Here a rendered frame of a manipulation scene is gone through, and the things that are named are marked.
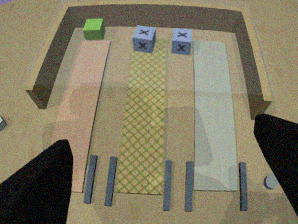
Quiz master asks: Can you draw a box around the small pale grey cube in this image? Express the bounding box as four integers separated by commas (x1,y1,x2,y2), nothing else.
0,116,8,131

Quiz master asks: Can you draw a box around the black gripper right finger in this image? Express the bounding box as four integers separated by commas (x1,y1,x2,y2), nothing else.
254,113,298,217

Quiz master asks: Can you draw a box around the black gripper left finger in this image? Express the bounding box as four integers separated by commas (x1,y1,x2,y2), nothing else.
0,140,73,224

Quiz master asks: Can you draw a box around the pale grey flat strip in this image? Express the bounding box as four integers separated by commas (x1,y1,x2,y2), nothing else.
193,96,238,192

